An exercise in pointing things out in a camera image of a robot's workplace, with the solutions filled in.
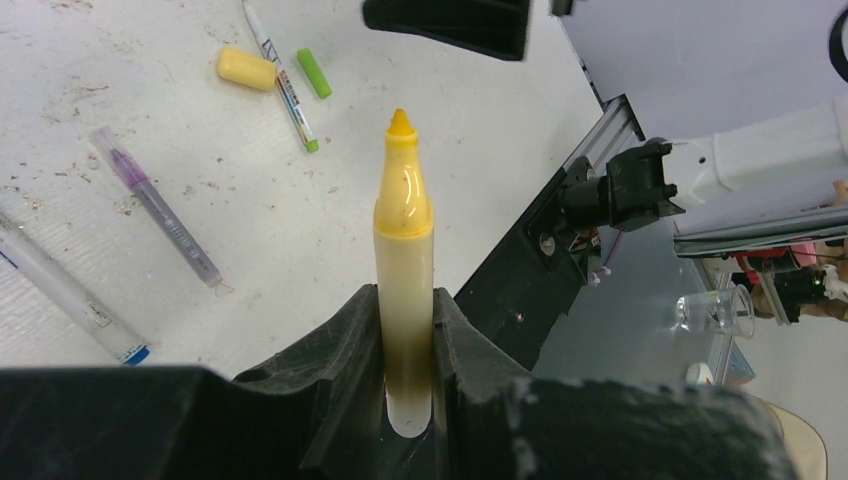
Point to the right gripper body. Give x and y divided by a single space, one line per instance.
496 29

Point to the clear glass cup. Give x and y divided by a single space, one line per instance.
728 312

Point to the blue marker pen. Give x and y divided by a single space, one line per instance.
71 296

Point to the green pen cap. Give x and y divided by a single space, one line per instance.
314 73

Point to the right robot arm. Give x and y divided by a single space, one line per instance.
660 178

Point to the yellow highlighter pen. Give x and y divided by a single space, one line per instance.
403 233

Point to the green pen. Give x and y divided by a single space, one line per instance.
282 81

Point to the yellow highlighter cap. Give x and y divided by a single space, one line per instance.
246 69

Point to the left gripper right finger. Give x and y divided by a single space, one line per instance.
495 420

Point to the purple pen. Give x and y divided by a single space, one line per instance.
138 182

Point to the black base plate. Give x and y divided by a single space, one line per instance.
534 274

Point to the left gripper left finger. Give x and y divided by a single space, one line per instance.
312 411

